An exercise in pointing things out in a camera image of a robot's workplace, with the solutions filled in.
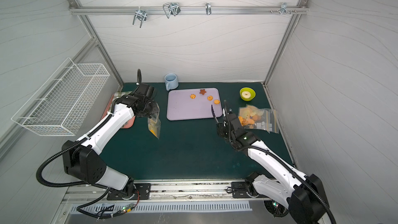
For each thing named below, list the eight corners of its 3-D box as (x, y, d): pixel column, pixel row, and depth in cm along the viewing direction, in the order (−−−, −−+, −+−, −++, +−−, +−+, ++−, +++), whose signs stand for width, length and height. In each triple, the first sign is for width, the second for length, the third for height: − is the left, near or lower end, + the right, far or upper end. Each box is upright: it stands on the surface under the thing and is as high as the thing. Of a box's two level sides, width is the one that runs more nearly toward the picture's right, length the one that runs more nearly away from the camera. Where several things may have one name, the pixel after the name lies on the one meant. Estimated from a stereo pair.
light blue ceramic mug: (164, 90, 115) (162, 84, 110) (166, 79, 123) (165, 73, 118) (177, 90, 115) (176, 84, 110) (179, 79, 123) (178, 73, 118)
